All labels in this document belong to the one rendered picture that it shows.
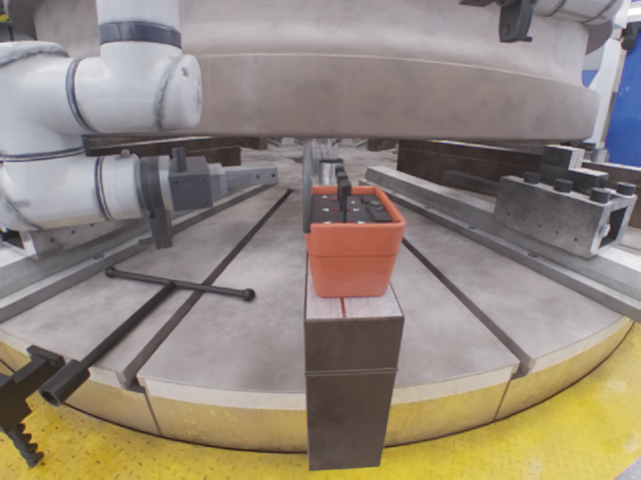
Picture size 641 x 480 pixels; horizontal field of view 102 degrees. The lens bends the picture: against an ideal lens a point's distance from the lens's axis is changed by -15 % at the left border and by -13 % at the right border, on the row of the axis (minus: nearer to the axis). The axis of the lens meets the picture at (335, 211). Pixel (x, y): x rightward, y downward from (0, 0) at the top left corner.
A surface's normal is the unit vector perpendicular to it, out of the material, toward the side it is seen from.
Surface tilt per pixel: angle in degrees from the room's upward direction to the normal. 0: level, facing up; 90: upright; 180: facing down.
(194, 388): 90
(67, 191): 77
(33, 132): 91
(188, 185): 90
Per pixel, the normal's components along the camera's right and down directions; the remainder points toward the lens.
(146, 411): -0.11, 0.33
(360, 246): 0.07, 0.45
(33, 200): 0.43, 0.31
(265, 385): 0.03, -0.94
